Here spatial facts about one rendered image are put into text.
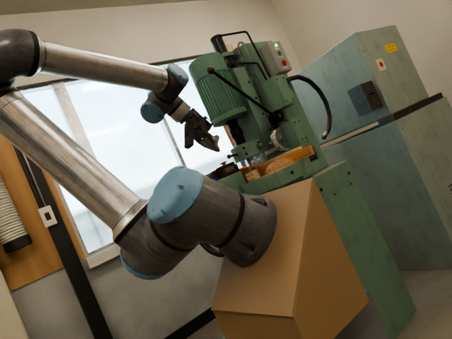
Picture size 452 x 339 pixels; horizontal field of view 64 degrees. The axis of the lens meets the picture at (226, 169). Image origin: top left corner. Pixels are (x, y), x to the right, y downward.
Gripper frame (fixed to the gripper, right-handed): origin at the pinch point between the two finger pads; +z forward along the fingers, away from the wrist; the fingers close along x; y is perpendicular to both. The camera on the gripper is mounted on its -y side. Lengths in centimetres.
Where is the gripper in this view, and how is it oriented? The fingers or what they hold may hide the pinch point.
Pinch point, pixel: (216, 151)
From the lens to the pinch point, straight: 157.0
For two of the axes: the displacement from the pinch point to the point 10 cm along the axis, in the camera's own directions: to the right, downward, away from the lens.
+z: 7.1, 6.4, 2.9
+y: 4.2, -7.1, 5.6
